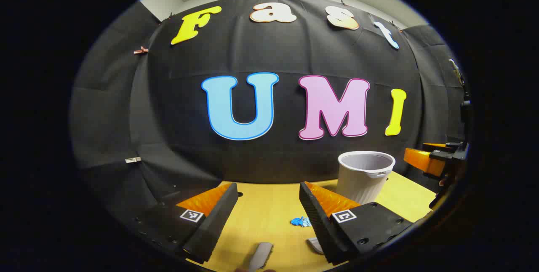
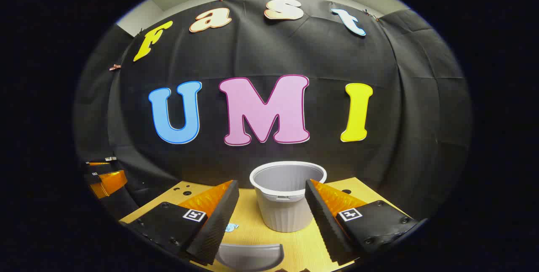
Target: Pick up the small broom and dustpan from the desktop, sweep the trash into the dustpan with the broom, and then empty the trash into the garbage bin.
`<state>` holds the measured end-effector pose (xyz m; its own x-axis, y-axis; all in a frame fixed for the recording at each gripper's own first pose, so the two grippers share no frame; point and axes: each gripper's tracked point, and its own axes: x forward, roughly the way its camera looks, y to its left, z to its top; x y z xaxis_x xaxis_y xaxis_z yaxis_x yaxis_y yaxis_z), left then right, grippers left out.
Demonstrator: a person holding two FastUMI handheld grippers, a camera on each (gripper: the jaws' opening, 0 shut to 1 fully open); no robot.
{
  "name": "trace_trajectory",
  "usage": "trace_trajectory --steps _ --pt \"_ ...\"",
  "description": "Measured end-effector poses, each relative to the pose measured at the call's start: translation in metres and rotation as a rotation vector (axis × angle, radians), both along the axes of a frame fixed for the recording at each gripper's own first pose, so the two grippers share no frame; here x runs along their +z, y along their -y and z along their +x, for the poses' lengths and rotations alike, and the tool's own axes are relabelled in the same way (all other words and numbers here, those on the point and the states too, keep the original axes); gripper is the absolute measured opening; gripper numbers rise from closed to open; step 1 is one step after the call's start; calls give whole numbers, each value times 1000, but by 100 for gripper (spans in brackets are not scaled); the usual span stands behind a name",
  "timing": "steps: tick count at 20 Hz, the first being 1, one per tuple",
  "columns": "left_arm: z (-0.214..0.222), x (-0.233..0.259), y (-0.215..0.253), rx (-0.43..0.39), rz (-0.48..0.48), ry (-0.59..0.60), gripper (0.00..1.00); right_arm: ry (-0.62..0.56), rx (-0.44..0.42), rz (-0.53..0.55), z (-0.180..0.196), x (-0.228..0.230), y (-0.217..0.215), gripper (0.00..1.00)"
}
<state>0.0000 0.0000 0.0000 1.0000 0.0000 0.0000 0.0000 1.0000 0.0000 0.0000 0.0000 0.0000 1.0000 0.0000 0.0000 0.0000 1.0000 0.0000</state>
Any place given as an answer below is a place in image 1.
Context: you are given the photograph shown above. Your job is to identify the small grey broom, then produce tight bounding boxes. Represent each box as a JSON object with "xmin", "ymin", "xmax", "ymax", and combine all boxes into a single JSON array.
[{"xmin": 248, "ymin": 242, "xmax": 274, "ymax": 272}]

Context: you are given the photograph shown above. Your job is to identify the black backdrop cloth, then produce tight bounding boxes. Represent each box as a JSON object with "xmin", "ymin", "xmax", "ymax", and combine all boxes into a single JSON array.
[{"xmin": 69, "ymin": 0, "xmax": 468, "ymax": 230}]

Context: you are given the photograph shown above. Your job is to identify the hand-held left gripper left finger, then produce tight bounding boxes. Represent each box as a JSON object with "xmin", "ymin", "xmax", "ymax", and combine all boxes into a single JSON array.
[{"xmin": 128, "ymin": 182, "xmax": 239, "ymax": 264}]

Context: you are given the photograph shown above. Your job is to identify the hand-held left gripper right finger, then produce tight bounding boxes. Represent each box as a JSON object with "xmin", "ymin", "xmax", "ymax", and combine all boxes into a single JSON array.
[{"xmin": 299, "ymin": 181, "xmax": 414, "ymax": 266}]

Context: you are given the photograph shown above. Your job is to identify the grey dustpan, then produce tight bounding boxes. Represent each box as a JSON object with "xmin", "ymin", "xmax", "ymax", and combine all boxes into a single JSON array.
[{"xmin": 307, "ymin": 237, "xmax": 325, "ymax": 255}]

